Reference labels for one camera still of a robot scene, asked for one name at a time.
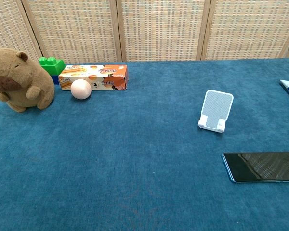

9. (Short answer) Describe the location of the blue table cloth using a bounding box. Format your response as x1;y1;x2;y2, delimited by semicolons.
0;57;289;231

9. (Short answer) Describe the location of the black smartphone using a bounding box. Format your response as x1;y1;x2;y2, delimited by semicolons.
222;152;289;183

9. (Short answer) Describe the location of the pink ball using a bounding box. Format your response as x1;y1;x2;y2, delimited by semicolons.
70;79;92;100

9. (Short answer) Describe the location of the woven bamboo folding screen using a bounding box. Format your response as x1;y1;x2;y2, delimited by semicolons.
0;0;289;64

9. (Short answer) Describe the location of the orange and white snack box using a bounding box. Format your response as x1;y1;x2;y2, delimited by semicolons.
58;64;129;91

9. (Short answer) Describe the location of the brown capybara plush toy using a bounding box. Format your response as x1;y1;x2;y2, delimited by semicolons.
0;47;55;113

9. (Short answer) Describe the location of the white phone stand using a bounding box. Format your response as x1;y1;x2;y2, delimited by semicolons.
197;90;234;134

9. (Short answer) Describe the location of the green toy building block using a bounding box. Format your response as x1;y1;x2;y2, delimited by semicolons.
39;56;66;77

